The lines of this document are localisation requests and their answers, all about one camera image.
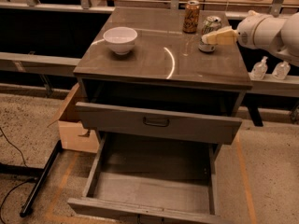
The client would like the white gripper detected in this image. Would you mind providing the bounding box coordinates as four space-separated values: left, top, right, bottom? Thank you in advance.
202 10 265 49

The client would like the green white 7up can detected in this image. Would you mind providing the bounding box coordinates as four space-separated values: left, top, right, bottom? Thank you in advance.
198 16 221 53

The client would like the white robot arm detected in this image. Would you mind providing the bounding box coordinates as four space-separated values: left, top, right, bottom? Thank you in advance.
202 10 299 66

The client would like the orange patterned drink can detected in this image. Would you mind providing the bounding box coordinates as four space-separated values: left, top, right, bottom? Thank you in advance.
183 0 200 34

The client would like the grey drawer cabinet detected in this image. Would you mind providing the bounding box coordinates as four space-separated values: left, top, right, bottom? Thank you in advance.
74 7 252 118

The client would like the grey top drawer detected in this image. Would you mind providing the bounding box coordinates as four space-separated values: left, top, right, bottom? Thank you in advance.
75 102 242 145

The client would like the grey open middle drawer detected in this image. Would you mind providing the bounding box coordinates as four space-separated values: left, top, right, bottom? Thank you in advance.
68 133 233 224

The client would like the clear sanitizer bottle left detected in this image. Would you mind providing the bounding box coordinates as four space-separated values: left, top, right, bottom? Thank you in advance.
249 56 268 80

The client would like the clear sanitizer bottle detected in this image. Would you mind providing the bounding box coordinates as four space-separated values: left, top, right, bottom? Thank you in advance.
272 62 291 80
249 56 268 80

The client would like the clear sanitizer bottle right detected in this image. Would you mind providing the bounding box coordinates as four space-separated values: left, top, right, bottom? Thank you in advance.
272 62 291 80

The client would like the white ceramic bowl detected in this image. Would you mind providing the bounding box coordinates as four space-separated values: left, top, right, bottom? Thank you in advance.
103 27 137 55

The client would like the cardboard box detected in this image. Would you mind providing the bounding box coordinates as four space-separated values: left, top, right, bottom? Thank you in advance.
50 84 99 153

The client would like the black metal floor bar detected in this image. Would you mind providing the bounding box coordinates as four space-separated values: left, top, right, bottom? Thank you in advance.
20 141 62 217

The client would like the grey metal railing frame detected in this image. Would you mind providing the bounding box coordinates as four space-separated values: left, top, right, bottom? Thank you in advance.
0 0 299 128

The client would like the black floor cable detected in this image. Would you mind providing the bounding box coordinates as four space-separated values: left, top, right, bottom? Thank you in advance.
0 126 36 224

